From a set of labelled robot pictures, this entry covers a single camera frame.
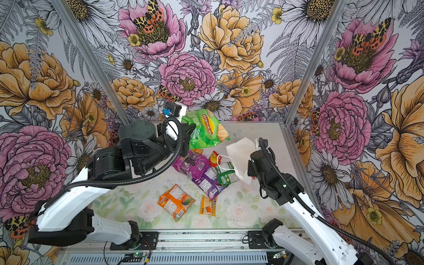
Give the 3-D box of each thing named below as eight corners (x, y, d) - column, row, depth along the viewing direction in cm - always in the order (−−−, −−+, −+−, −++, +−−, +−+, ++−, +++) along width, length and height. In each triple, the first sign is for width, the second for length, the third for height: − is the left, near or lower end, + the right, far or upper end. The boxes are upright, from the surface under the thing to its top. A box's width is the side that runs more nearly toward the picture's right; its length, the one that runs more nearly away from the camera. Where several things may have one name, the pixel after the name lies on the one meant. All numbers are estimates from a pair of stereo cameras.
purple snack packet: (210, 201, 87) (209, 199, 85) (192, 181, 94) (192, 179, 92) (228, 185, 93) (228, 183, 91) (210, 168, 100) (210, 165, 98)
